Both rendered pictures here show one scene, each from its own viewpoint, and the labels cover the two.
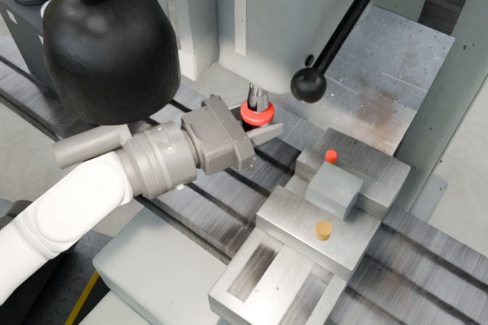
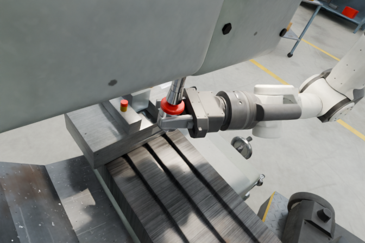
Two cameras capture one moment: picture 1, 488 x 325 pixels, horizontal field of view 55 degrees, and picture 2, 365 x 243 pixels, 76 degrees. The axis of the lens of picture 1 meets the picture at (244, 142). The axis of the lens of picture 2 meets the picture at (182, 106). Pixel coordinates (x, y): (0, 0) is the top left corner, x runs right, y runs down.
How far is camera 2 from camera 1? 0.80 m
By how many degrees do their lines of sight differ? 86
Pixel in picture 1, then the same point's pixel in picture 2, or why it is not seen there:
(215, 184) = (182, 171)
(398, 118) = (10, 170)
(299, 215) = (156, 95)
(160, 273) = (214, 161)
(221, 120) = (199, 102)
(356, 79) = (8, 214)
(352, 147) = (89, 131)
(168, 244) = not seen: hidden behind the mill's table
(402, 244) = not seen: hidden behind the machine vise
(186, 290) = (201, 149)
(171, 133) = (233, 95)
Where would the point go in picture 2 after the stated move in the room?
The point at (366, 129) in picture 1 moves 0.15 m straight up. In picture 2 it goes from (38, 186) to (21, 143)
